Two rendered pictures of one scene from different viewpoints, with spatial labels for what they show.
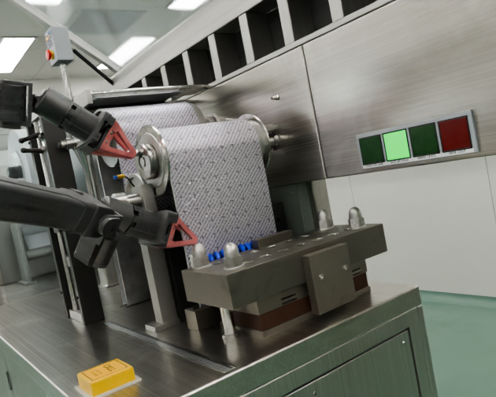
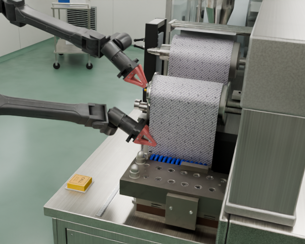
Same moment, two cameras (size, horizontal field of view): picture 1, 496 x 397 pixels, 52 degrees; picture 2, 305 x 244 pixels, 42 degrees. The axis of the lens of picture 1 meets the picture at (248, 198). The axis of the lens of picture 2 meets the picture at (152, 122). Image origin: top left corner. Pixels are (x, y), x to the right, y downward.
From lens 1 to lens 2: 1.02 m
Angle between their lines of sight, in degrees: 53
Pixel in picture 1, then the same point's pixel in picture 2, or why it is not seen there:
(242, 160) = (201, 114)
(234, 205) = (186, 137)
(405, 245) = not seen: outside the picture
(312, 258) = (168, 197)
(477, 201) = not seen: outside the picture
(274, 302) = (146, 202)
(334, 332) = (158, 236)
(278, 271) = (150, 191)
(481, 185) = not seen: outside the picture
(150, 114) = (197, 50)
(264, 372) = (111, 227)
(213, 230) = (168, 144)
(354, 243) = (212, 203)
